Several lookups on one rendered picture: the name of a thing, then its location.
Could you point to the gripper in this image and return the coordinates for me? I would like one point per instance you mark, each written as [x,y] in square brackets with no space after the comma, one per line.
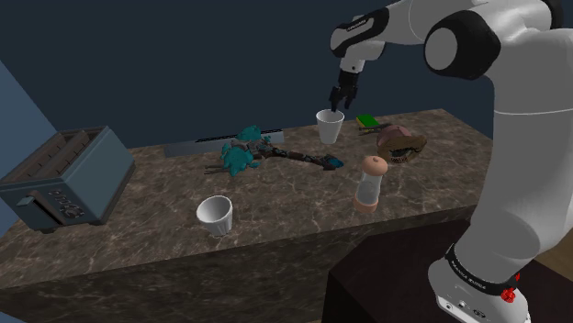
[348,83]

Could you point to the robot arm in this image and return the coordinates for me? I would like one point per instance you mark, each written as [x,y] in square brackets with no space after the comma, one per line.
[519,147]

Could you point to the white plain cup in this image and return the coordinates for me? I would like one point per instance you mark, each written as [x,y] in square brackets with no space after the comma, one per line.
[330,126]

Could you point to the green and yellow sponge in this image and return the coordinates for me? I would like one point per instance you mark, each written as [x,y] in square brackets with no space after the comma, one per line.
[367,120]

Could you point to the dark thin utensil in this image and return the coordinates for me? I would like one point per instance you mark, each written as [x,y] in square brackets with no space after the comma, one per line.
[371,129]

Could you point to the brown and pink round box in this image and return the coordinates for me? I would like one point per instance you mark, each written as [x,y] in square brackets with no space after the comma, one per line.
[399,144]

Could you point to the pink pepper grinder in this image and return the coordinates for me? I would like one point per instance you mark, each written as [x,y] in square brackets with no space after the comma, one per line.
[370,183]

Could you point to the teal and brown figure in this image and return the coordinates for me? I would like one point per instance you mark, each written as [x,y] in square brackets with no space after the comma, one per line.
[250,154]

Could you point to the grey flat bar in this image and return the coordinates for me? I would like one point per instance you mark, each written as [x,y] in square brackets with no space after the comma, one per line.
[188,145]

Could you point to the white ribbed cup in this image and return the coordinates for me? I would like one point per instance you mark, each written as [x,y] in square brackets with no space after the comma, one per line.
[215,214]

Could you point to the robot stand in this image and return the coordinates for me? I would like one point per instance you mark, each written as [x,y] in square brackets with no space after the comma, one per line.
[403,277]

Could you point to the blue-grey toaster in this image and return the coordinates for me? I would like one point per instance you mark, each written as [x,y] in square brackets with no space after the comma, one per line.
[62,179]

